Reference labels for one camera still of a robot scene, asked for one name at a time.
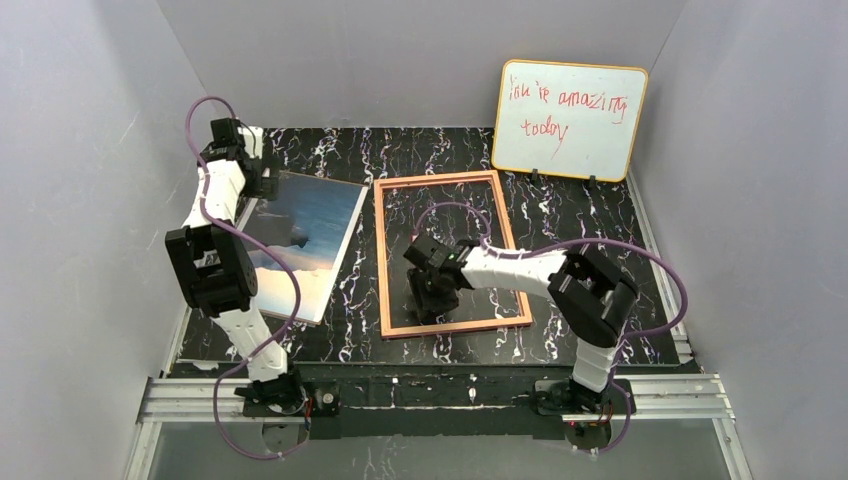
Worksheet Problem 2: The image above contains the pink wooden photo frame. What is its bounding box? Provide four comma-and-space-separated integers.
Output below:
374, 170, 533, 339

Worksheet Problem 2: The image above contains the sky and sea photo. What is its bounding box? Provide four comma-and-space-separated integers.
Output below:
238, 172, 368, 325

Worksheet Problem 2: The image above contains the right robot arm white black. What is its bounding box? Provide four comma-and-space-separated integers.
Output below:
404, 235, 639, 396

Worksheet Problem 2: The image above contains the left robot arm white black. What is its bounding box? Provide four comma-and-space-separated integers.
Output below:
165, 118, 287, 383

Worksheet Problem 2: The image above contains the whiteboard with red writing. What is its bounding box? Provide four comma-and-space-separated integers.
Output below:
491, 59, 649, 182

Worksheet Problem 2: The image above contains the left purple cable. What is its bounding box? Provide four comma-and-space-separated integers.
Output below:
184, 95, 313, 461

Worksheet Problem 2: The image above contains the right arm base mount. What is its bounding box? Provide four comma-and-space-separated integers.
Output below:
530, 380, 637, 422

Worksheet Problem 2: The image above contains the aluminium rail at front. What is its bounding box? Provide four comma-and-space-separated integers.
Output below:
138, 371, 735, 423

